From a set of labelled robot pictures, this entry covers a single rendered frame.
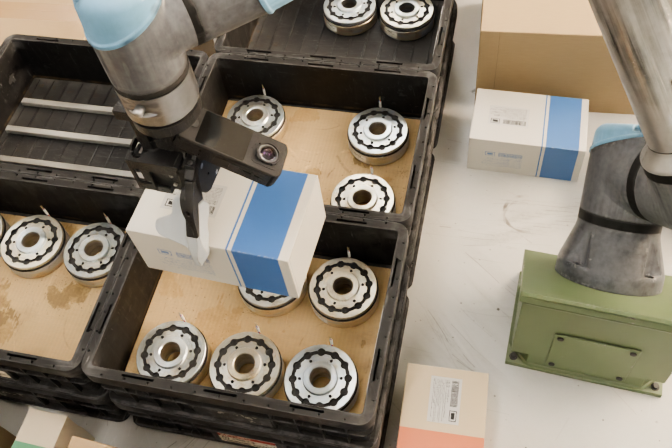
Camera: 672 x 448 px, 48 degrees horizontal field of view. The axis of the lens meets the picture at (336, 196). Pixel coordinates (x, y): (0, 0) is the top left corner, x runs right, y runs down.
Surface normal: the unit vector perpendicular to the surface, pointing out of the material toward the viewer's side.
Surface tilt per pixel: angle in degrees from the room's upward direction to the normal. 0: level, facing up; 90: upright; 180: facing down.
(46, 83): 0
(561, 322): 90
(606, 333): 90
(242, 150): 29
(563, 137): 0
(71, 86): 0
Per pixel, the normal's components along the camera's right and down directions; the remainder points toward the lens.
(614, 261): -0.24, -0.13
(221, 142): 0.40, -0.43
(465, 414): -0.10, -0.56
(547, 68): -0.16, 0.82
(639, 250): 0.19, -0.07
